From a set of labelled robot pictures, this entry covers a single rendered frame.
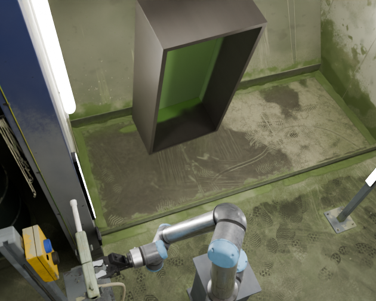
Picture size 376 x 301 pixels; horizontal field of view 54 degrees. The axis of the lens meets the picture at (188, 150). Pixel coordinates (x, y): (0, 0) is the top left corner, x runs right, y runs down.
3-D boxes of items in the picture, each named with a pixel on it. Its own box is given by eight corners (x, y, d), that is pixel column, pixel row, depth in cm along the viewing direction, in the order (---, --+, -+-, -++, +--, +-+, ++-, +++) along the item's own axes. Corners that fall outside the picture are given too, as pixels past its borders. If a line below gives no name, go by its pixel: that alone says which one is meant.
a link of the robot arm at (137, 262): (143, 262, 168) (136, 243, 173) (132, 266, 167) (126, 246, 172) (143, 269, 176) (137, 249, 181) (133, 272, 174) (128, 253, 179)
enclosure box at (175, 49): (132, 117, 295) (135, -3, 188) (199, 96, 313) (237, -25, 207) (148, 155, 283) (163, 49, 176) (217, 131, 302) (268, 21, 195)
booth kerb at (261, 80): (72, 130, 346) (70, 121, 335) (72, 128, 347) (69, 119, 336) (317, 72, 415) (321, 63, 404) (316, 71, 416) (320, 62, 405)
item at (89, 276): (105, 307, 173) (99, 293, 155) (95, 310, 172) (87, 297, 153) (84, 217, 199) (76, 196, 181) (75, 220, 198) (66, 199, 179)
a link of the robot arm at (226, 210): (237, 190, 147) (155, 223, 199) (229, 217, 140) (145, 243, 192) (258, 206, 151) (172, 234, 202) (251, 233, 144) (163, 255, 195)
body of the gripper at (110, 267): (108, 279, 172) (133, 270, 175) (106, 273, 165) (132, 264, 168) (104, 264, 176) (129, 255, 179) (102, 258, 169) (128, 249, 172)
